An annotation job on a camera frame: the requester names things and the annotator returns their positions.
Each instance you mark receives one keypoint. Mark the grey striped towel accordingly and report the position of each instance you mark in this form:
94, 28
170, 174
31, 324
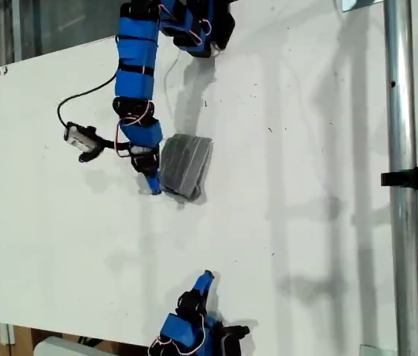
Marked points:
185, 163

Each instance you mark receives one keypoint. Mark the wooden table leg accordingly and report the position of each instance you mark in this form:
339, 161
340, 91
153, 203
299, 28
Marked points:
23, 341

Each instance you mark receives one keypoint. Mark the camera black stalk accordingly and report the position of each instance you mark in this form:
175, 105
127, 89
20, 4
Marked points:
98, 148

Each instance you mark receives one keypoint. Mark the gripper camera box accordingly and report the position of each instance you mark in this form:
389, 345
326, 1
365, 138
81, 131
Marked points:
79, 136
233, 341

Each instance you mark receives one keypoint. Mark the steel post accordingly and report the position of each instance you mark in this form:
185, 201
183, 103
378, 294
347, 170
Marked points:
401, 111

